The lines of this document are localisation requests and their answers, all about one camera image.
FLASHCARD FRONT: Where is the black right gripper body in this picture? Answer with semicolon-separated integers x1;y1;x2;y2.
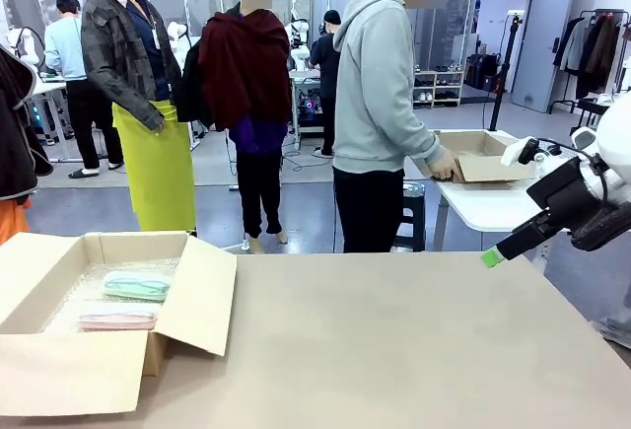
526;155;602;234

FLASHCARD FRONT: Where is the cardboard box with bubble wrap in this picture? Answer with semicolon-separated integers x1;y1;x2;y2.
417;129;539;184

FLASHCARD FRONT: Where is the mint green glasses case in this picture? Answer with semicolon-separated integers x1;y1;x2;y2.
103;270;175;303

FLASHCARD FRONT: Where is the pink glasses case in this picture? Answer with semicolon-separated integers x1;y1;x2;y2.
78;301;160;333

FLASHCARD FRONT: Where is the cardboard shipping box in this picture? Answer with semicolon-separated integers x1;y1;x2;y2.
0;231;239;419

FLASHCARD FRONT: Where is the person's right forearm grey sleeve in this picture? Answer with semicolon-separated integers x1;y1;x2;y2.
388;117;449;175

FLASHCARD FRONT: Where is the person's right hand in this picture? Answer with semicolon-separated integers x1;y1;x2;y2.
430;154;463;182

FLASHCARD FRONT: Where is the white side table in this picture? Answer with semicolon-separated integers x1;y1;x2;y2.
427;127;631;253

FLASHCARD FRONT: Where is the black plastic stool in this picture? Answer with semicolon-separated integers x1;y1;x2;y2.
393;181;427;253

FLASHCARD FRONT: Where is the black tripod stand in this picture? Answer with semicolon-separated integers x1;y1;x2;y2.
485;13;525;133

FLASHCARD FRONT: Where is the grey crumpled sheet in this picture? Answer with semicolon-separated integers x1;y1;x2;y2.
597;318;631;350

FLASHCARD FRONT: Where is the black clothes rack with coats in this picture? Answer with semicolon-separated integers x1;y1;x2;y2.
550;7;631;115

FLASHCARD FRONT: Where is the white shoe rack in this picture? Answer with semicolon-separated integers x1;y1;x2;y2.
412;68;465;107

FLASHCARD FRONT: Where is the person in grey hoodie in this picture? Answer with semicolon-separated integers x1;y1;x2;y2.
331;0;469;254

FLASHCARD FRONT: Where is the person in black clothes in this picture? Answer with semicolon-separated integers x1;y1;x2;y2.
309;9;342;158

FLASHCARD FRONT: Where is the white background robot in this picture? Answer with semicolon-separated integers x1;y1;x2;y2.
285;18;313;74

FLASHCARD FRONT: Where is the mannequin dark red cloak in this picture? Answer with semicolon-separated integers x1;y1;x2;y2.
175;0;293;255

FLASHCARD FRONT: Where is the mannequin plaid jacket yellow skirt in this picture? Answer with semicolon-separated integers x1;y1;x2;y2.
80;0;199;238

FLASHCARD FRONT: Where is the clear bubble wrap sheet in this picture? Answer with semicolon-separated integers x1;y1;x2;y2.
43;259;184;335

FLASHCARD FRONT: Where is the person in light blue shirt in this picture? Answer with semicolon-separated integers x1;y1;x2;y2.
42;0;125;179

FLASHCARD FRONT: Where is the orange garment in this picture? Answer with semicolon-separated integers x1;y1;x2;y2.
0;198;32;247

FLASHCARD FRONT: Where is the black coat grey lining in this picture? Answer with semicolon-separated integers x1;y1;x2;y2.
0;43;54;206

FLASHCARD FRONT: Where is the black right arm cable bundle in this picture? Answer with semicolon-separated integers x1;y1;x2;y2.
569;152;631;252

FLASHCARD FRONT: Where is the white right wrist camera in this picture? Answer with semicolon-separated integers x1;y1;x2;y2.
500;135;563;168

